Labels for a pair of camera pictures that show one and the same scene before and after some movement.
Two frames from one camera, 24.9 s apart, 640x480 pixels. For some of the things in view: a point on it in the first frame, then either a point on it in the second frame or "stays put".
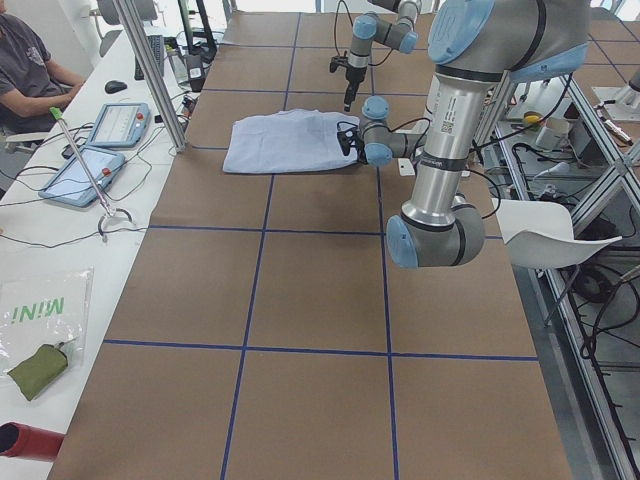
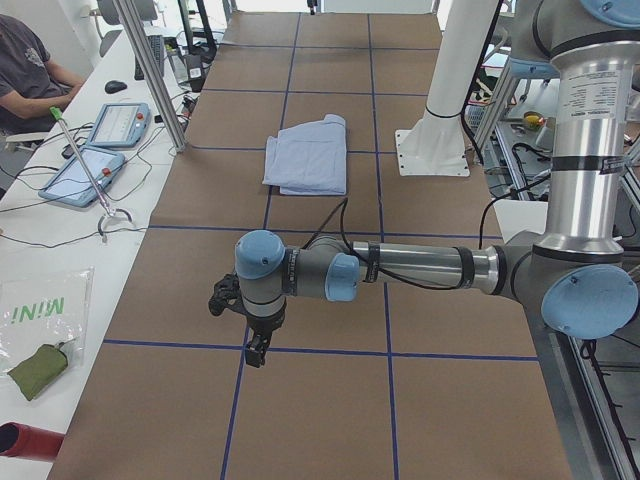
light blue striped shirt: [287, 140] -> [308, 159]
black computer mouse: [114, 86] stays put
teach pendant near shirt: [120, 125] stays put
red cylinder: [18, 440] stays put
